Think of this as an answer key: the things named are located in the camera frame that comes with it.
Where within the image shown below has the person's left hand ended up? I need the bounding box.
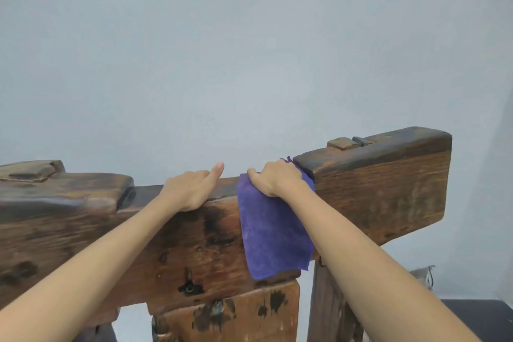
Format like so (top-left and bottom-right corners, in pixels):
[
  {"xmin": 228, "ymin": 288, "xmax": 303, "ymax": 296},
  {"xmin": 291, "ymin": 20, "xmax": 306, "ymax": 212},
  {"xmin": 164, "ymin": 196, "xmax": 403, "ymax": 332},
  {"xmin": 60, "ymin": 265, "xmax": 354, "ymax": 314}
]
[{"xmin": 159, "ymin": 162, "xmax": 225, "ymax": 213}]

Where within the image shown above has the person's right forearm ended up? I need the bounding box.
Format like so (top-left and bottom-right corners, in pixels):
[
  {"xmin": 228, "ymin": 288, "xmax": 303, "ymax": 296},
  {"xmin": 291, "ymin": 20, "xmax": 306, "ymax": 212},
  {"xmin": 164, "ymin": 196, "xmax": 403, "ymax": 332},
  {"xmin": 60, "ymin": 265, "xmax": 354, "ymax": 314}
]
[{"xmin": 278, "ymin": 189, "xmax": 482, "ymax": 342}]

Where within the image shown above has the grey crumpled bag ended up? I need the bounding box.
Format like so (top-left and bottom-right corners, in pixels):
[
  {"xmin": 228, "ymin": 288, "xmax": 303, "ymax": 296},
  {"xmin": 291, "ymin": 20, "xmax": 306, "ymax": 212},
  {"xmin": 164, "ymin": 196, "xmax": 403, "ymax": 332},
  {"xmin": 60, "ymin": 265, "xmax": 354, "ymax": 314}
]
[{"xmin": 409, "ymin": 266, "xmax": 436, "ymax": 291}]

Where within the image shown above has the purple cleaning cloth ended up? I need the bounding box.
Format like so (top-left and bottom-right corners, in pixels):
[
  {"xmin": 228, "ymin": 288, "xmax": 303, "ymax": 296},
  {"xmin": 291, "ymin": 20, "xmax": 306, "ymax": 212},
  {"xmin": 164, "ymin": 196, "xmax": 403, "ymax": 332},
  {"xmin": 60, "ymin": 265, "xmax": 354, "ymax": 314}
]
[{"xmin": 237, "ymin": 156, "xmax": 316, "ymax": 281}]

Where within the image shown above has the dark low table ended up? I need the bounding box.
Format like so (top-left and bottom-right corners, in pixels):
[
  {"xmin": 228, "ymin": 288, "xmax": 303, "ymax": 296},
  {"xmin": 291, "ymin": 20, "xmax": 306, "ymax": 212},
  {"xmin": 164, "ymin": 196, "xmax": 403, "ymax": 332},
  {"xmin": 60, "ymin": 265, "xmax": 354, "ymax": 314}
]
[{"xmin": 440, "ymin": 299, "xmax": 513, "ymax": 342}]

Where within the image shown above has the rustic dark wooden bench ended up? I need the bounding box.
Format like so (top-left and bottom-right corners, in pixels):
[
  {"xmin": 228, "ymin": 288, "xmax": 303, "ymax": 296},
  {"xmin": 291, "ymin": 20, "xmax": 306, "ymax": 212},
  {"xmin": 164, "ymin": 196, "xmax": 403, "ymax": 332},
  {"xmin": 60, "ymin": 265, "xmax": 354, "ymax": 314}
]
[{"xmin": 0, "ymin": 126, "xmax": 453, "ymax": 342}]

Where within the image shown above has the person's left forearm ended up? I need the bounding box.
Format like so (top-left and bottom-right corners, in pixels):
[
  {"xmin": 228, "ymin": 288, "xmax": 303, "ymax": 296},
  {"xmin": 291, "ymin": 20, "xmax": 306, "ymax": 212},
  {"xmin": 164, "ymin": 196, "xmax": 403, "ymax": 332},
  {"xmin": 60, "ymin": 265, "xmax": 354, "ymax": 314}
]
[{"xmin": 0, "ymin": 190, "xmax": 179, "ymax": 342}]

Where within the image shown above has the person's right hand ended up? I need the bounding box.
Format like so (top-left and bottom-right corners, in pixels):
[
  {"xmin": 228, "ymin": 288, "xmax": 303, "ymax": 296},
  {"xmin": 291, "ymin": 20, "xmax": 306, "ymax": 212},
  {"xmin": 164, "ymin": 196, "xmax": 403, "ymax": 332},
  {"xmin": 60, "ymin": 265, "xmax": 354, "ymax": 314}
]
[{"xmin": 247, "ymin": 159, "xmax": 316, "ymax": 198}]

